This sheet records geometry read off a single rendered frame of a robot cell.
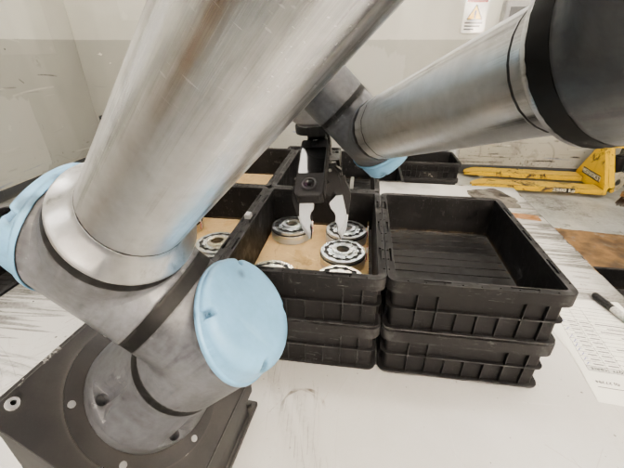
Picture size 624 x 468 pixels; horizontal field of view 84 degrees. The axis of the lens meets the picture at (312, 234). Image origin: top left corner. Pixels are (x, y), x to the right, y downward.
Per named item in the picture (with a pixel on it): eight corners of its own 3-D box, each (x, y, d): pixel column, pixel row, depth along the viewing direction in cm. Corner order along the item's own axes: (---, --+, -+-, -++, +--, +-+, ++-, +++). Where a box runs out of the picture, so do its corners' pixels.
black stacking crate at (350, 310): (379, 333, 64) (385, 282, 58) (224, 318, 67) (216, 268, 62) (375, 232, 98) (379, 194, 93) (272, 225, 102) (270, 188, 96)
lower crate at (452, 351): (538, 394, 65) (560, 347, 59) (375, 375, 69) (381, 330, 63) (478, 272, 100) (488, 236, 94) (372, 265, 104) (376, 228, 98)
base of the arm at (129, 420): (174, 475, 42) (219, 454, 37) (50, 421, 37) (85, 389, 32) (215, 364, 54) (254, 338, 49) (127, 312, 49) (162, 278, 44)
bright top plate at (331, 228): (367, 240, 84) (367, 239, 84) (325, 239, 85) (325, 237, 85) (365, 222, 93) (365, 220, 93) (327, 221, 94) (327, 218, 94)
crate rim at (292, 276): (385, 292, 59) (387, 280, 58) (216, 278, 63) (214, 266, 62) (379, 200, 94) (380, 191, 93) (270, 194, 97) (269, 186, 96)
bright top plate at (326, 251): (366, 266, 75) (366, 263, 75) (318, 263, 76) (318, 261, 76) (364, 242, 84) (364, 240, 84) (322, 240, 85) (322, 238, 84)
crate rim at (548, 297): (578, 308, 55) (584, 296, 54) (386, 292, 59) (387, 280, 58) (497, 206, 90) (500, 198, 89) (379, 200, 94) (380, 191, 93)
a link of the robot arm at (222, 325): (207, 435, 37) (290, 394, 31) (96, 367, 34) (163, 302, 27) (244, 346, 47) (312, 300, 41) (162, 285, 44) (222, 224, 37)
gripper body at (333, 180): (344, 179, 67) (341, 114, 62) (342, 197, 60) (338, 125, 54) (305, 181, 69) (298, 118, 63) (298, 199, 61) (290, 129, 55)
